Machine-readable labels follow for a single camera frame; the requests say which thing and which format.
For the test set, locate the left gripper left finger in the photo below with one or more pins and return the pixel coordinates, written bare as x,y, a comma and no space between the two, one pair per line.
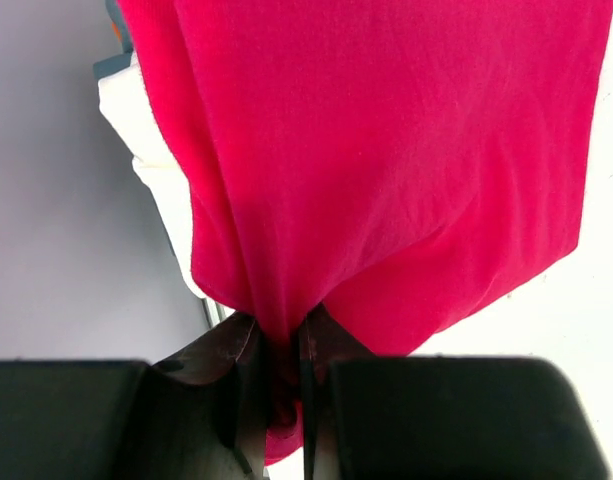
198,414

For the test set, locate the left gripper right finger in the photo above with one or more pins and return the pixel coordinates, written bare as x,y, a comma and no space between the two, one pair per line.
434,417

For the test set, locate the folded blue t-shirt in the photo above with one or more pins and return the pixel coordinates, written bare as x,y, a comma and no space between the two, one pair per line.
116,63

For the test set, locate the red t-shirt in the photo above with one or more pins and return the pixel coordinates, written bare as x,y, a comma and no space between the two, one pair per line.
402,163

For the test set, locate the folded white t-shirt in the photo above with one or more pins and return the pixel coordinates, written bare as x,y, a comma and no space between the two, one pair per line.
124,103

